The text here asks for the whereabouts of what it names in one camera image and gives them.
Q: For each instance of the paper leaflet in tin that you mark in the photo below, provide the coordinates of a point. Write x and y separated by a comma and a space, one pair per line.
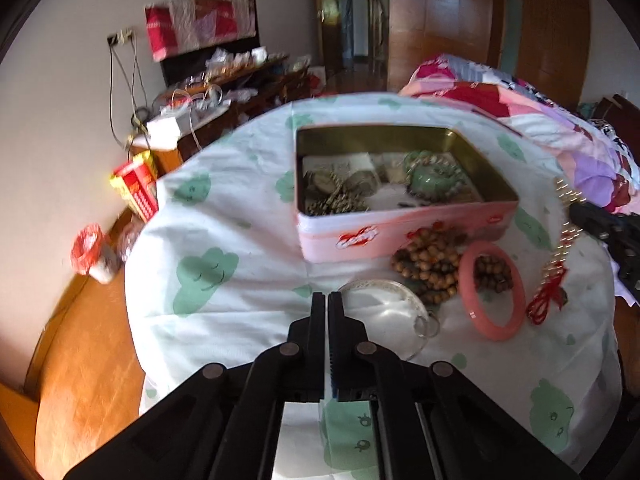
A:
392, 194

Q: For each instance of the wall power socket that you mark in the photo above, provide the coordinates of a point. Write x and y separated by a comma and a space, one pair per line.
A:
123, 36

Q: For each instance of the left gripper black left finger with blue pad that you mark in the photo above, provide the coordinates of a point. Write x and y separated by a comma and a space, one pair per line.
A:
310, 335

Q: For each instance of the wooden TV cabinet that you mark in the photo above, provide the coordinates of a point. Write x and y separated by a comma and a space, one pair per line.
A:
217, 107

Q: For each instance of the pink Genji tin box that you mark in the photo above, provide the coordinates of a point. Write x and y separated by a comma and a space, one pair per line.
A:
366, 235

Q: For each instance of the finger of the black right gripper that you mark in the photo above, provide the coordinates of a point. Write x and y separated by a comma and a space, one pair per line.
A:
591, 219

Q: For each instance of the red plastic bag bin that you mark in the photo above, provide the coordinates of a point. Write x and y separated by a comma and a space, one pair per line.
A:
93, 255

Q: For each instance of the silver metal watch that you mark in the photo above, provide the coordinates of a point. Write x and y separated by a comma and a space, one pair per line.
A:
326, 183

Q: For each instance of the red yellow carton box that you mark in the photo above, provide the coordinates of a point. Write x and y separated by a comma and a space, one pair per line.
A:
136, 183

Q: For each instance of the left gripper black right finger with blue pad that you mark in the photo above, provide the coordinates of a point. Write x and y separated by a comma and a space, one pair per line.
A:
351, 371

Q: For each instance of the wooden bedroom door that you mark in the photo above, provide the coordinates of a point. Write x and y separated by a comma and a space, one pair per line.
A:
330, 33

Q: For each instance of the pink patchwork quilt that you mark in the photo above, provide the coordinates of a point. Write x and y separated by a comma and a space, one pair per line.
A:
589, 151

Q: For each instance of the pink bangle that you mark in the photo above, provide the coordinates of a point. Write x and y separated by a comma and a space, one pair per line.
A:
485, 267

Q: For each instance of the white green cloud tablecloth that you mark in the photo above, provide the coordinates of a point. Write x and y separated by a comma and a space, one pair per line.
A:
218, 274

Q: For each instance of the green jade bangle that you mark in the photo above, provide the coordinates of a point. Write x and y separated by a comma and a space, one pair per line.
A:
432, 176

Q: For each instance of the clear plastic bangle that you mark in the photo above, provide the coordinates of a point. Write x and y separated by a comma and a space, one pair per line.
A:
393, 315

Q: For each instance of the dark wooden headboard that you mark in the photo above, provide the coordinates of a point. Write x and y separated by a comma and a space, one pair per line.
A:
624, 117

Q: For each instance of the television with patchwork cover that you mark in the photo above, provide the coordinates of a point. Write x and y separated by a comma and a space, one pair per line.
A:
184, 34

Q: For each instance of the white device box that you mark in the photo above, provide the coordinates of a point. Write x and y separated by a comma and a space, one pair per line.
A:
165, 131

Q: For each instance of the brown wooden wardrobe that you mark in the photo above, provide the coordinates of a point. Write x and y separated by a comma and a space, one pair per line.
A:
545, 42

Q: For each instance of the pearl necklace red tassel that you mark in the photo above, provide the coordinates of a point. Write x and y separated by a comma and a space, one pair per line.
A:
550, 289

